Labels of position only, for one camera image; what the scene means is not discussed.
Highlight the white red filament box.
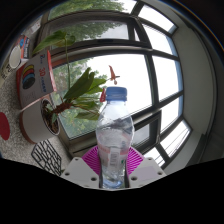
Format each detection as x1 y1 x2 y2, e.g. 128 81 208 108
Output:
15 49 58 109

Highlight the clear blue-capped water bottle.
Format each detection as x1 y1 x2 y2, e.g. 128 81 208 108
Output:
95 86 135 190

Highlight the flat round red coaster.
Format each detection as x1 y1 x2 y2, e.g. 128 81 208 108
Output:
0 111 11 141

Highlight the white paper cup black print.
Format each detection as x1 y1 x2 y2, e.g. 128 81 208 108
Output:
0 44 23 80

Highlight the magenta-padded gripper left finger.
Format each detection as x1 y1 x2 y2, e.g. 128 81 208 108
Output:
60 145 101 190

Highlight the black openwork trivet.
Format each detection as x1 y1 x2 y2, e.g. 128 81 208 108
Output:
30 139 63 177

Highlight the potted plant in white pot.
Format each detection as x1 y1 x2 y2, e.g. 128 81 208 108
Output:
18 29 121 145

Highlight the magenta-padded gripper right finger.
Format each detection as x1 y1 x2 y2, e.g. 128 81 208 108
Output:
126 146 167 190

